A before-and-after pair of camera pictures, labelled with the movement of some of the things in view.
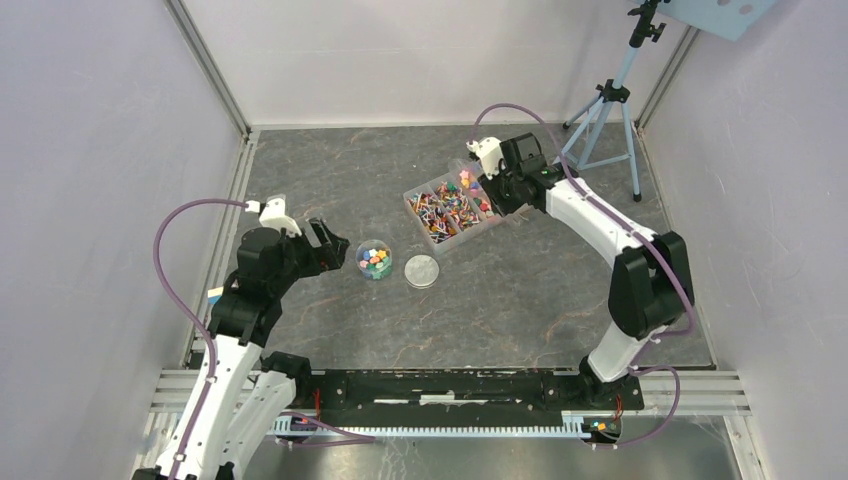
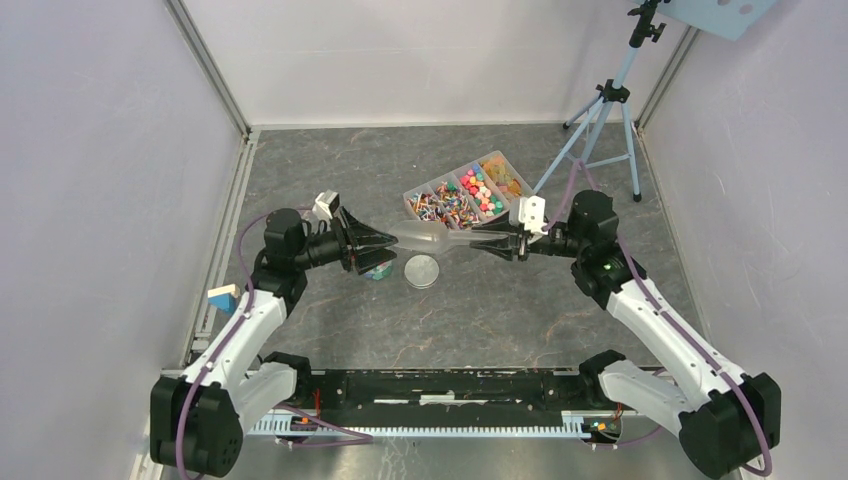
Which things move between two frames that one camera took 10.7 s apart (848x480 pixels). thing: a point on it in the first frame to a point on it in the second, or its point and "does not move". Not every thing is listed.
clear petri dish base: x=467 y=172 to x=432 y=236
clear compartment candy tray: x=446 y=215 does not move
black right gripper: x=500 y=205 to x=505 y=247
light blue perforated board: x=730 y=19 does not move
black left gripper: x=328 y=256 to x=356 y=235
